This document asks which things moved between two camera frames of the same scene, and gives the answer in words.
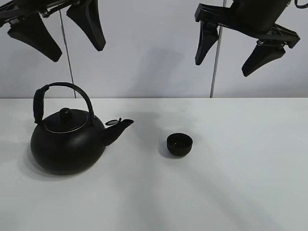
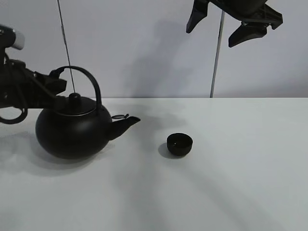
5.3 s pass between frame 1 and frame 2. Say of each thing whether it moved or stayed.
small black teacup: stayed
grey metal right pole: stayed
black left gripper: moved
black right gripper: moved
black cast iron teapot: moved
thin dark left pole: stayed
